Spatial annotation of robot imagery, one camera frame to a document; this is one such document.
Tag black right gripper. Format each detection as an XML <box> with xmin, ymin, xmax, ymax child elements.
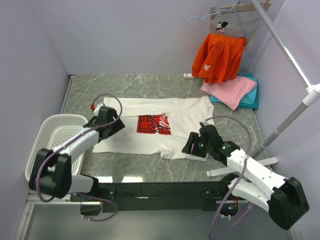
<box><xmin>181</xmin><ymin>131</ymin><xmax>213</xmax><ymax>158</ymax></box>

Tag white t-shirt with red print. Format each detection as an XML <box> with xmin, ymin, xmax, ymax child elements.
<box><xmin>92</xmin><ymin>96</ymin><xmax>214</xmax><ymax>162</ymax></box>

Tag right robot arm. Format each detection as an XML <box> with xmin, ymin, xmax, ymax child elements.
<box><xmin>182</xmin><ymin>124</ymin><xmax>310</xmax><ymax>230</ymax></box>

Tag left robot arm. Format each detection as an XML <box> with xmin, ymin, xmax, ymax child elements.
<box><xmin>28</xmin><ymin>106</ymin><xmax>125</xmax><ymax>203</ymax></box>

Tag pink folded t-shirt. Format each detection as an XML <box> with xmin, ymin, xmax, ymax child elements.
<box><xmin>200</xmin><ymin>75</ymin><xmax>258</xmax><ymax>111</ymax></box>

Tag white perforated laundry basket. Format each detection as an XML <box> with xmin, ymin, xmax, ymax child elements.
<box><xmin>24</xmin><ymin>114</ymin><xmax>88</xmax><ymax>181</ymax></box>

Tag teal folded t-shirt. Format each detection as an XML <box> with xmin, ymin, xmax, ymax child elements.
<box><xmin>209</xmin><ymin>71</ymin><xmax>259</xmax><ymax>110</ymax></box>

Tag black base beam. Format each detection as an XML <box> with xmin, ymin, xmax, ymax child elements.
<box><xmin>69</xmin><ymin>180</ymin><xmax>249</xmax><ymax>217</ymax></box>

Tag orange t-shirt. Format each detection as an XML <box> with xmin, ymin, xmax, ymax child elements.
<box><xmin>191</xmin><ymin>33</ymin><xmax>247</xmax><ymax>84</ymax></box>

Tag metal clothes rack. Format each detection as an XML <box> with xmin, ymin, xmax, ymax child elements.
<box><xmin>183</xmin><ymin>0</ymin><xmax>320</xmax><ymax>179</ymax></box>

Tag light blue clothes hanger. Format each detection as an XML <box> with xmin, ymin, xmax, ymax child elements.
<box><xmin>186</xmin><ymin>0</ymin><xmax>248</xmax><ymax>37</ymax></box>

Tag beige canvas tote bag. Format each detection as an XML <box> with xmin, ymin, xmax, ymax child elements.
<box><xmin>209</xmin><ymin>3</ymin><xmax>261</xmax><ymax>51</ymax></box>

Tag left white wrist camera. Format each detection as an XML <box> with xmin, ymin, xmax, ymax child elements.
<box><xmin>90</xmin><ymin>102</ymin><xmax>105</xmax><ymax>116</ymax></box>

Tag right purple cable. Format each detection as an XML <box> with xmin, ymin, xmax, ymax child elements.
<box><xmin>204</xmin><ymin>115</ymin><xmax>254</xmax><ymax>240</ymax></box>

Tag aluminium frame rail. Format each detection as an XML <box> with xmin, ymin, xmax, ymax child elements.
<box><xmin>13</xmin><ymin>182</ymin><xmax>303</xmax><ymax>240</ymax></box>

